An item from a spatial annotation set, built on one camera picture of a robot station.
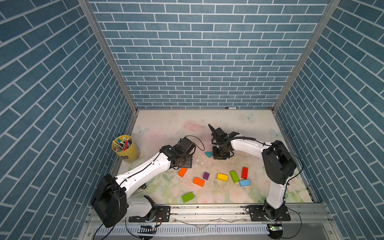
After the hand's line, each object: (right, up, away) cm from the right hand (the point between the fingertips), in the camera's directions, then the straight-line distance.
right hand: (215, 158), depth 92 cm
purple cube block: (-6, -8, -7) cm, 13 cm away
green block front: (-16, -17, -15) cm, 28 cm away
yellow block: (+4, -9, -7) cm, 12 cm away
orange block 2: (-10, -12, -7) cm, 17 cm away
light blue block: (+16, -12, -9) cm, 21 cm away
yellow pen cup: (-54, +8, -5) cm, 55 cm away
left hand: (-15, 0, -10) cm, 18 cm away
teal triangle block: (-4, +2, +4) cm, 6 cm away
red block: (+17, -8, -5) cm, 19 cm away
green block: (+11, -9, -7) cm, 15 cm away
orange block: (-20, -7, -5) cm, 22 cm away
